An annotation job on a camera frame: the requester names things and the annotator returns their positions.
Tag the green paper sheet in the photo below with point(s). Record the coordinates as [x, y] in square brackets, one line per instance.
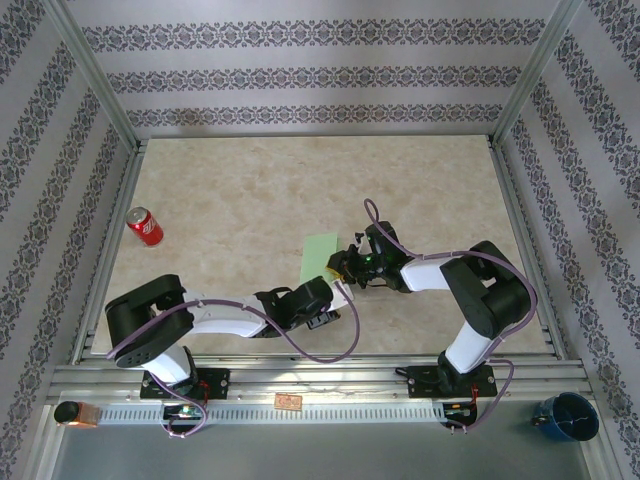
[317, 255]

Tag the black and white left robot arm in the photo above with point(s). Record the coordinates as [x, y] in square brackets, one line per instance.
[145, 320]

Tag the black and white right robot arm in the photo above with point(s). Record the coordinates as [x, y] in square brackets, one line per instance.
[480, 300]

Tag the small orange label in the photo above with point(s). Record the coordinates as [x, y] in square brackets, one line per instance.
[288, 400]

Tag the grey metal shelf plate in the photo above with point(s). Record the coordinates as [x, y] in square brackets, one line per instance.
[320, 455]

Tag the small circuit board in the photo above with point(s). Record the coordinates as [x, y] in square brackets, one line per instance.
[459, 410]
[182, 411]

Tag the red soda can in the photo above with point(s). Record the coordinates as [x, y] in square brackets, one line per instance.
[147, 230]

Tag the blue enamel mug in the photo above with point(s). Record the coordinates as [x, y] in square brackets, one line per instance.
[567, 417]

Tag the amber bottle with black cap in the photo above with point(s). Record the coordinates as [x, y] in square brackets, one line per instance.
[75, 415]

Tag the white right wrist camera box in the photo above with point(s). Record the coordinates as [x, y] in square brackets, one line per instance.
[361, 244]

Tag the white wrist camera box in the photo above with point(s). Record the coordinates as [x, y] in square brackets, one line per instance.
[361, 244]
[340, 295]

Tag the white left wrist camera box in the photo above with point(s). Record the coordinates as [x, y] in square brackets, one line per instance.
[340, 295]

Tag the aluminium front frame rail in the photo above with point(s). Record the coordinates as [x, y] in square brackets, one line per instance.
[325, 380]

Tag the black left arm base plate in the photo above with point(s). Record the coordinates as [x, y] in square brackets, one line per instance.
[217, 382]

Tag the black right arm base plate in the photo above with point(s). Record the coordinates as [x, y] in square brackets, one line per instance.
[422, 382]

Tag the aluminium right side rail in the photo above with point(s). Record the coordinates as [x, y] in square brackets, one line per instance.
[511, 200]

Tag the aluminium left side rail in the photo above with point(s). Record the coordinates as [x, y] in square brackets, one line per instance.
[111, 250]

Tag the aluminium right frame post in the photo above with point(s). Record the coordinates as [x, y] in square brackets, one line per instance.
[534, 75]

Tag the aluminium frame post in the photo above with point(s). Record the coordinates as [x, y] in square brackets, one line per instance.
[95, 75]
[534, 75]

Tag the aluminium left frame post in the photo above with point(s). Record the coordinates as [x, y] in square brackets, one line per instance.
[95, 75]

